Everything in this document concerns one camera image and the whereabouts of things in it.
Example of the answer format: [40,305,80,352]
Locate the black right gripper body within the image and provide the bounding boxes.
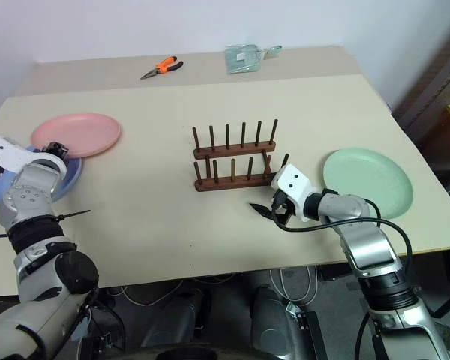
[271,190,298,217]

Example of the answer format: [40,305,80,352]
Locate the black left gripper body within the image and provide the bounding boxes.
[41,141,69,161]

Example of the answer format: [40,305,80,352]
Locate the wooden dish rack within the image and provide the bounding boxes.
[191,118,290,193]

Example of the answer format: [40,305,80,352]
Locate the pink plate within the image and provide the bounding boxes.
[31,112,122,159]

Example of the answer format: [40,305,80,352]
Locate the blue plate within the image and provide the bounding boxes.
[0,145,83,206]

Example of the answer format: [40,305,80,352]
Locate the black zip tie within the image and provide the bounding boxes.
[54,209,92,225]

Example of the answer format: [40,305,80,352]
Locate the green plate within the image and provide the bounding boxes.
[322,148,414,221]

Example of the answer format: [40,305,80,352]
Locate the dark rounded shape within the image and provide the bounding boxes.
[140,288,213,348]
[249,284,305,357]

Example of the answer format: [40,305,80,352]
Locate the cream table cover board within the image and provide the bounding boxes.
[0,73,450,290]

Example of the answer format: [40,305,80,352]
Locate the clear plastic bag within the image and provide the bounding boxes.
[224,43,266,75]

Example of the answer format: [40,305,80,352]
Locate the dark brown shelf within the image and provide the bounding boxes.
[391,33,450,188]

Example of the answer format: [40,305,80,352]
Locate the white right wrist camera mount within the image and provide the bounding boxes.
[269,163,323,223]

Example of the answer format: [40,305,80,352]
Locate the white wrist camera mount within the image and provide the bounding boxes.
[269,163,323,223]
[0,136,68,176]

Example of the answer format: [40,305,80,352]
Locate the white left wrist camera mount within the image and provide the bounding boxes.
[0,136,68,176]

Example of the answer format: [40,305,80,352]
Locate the thin white cable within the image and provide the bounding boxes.
[108,275,242,309]
[269,266,320,305]

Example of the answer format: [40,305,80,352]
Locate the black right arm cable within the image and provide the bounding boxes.
[275,196,413,272]

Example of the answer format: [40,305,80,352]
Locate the orange handled pliers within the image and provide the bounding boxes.
[139,55,185,80]

